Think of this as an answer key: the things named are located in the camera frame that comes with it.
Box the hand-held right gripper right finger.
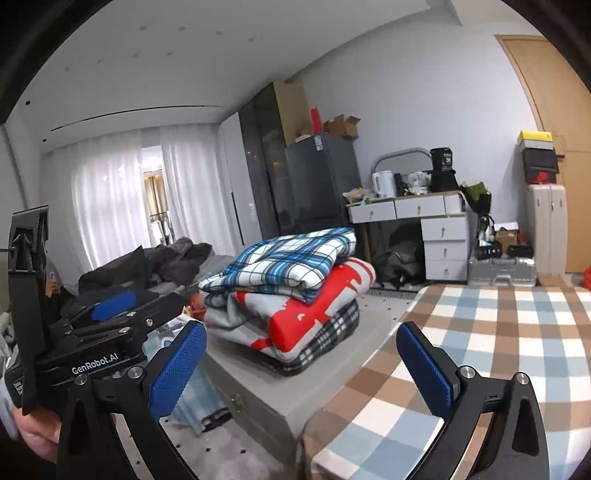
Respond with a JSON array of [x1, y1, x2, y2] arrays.
[[396, 320, 551, 480]]

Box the black red shoe box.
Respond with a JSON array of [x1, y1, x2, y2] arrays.
[[523, 170, 559, 186]]

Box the silver hard suitcase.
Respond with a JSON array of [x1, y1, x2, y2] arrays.
[[468, 256, 539, 287]]

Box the blue plaid blanket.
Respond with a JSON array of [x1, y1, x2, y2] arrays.
[[199, 227, 357, 304]]

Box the brown blue checked bed cover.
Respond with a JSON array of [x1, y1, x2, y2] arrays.
[[300, 284, 591, 480]]

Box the large cardboard box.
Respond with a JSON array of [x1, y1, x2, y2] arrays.
[[274, 82, 312, 146]]

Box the white curtains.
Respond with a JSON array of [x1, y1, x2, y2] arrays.
[[41, 124, 236, 273]]

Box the white electric kettle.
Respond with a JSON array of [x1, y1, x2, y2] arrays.
[[372, 171, 395, 198]]

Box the yellow shoe box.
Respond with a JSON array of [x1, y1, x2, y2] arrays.
[[516, 130, 553, 152]]

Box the dark glass cabinet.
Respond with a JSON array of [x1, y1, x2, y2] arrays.
[[239, 82, 296, 238]]

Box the grey storage bench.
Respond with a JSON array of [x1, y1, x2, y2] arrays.
[[203, 286, 416, 444]]

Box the grey metal tube frame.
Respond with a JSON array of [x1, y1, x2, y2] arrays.
[[372, 147, 432, 185]]

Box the wooden door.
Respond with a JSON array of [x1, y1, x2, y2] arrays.
[[496, 36, 591, 274]]

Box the black tub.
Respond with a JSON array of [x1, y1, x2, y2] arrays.
[[430, 148, 454, 172]]

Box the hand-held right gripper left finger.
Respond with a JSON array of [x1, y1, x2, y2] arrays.
[[56, 320, 208, 480]]

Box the green bag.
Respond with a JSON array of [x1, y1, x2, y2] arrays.
[[462, 181, 492, 215]]

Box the grey refrigerator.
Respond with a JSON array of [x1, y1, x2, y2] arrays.
[[285, 132, 363, 234]]

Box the dark duffel bag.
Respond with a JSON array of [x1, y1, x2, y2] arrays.
[[374, 226, 426, 289]]

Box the white desk with drawers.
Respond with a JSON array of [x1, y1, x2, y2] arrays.
[[347, 190, 469, 282]]

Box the red grey printed blanket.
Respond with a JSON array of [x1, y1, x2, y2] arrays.
[[203, 257, 377, 377]]

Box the small open cardboard box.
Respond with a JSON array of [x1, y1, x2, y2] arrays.
[[323, 114, 361, 140]]

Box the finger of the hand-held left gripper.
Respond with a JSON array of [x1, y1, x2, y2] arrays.
[[48, 295, 188, 360], [59, 286, 185, 329]]

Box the person's left hand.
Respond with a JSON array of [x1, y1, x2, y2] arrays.
[[13, 410, 62, 461]]

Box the brown box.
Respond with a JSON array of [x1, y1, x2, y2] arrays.
[[495, 229, 521, 252]]

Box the white wardrobe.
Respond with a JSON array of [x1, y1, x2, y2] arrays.
[[218, 113, 259, 245]]

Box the cream hard suitcase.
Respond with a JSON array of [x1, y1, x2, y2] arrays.
[[526, 184, 568, 278]]

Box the dark bedding pile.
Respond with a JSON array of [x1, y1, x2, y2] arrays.
[[78, 237, 215, 296]]

